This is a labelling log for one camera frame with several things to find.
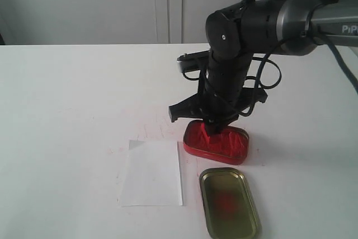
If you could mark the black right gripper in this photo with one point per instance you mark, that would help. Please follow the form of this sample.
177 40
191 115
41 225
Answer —
215 111

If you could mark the red plastic stamp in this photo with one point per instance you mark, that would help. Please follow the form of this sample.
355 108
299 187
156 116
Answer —
209 139

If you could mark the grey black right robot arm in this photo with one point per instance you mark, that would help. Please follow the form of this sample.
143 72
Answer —
255 30

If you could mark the red ink pad tin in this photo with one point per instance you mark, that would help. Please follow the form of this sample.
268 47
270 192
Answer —
232 150

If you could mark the white paper sheet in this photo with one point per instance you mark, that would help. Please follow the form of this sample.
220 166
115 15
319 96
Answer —
153 175

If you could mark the gold metal tin lid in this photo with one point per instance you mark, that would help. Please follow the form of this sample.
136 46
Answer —
229 208

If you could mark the grey cabinet doors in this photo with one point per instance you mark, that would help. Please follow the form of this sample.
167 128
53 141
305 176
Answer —
29 22

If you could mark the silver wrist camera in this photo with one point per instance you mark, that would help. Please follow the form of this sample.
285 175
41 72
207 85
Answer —
193 61

